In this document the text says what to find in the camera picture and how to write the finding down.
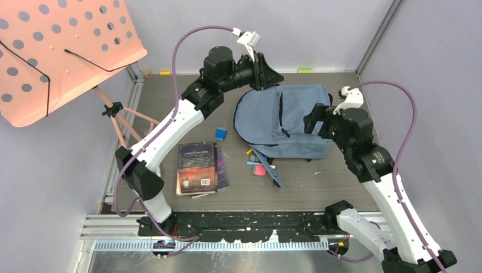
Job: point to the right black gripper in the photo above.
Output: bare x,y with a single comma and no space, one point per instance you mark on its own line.
320,112

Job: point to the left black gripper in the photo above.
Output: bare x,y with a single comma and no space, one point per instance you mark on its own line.
264,76

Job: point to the light blue backpack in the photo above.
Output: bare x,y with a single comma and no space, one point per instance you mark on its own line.
271,122

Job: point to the blue white pen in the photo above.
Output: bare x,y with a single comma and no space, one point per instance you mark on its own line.
261,164

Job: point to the pink eraser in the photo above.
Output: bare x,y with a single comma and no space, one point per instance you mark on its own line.
259,170

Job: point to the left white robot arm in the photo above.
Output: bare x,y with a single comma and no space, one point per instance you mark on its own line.
219,74

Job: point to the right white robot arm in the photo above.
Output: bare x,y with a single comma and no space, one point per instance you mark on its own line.
407,246

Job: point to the blue pencil sharpener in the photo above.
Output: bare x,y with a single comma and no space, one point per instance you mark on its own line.
221,133

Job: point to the purple cover book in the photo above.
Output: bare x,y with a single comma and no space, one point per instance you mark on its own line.
222,180

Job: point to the dark sunset cover book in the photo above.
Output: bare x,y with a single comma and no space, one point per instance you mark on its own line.
197,169

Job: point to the pink perforated music stand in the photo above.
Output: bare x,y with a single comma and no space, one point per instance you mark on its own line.
54,51

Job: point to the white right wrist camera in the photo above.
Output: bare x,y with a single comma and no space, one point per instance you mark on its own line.
352,98

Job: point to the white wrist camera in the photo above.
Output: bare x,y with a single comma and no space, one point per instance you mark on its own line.
352,98
247,41

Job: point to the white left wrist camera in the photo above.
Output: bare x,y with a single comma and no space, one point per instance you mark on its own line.
247,41

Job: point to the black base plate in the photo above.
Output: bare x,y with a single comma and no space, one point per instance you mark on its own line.
245,227

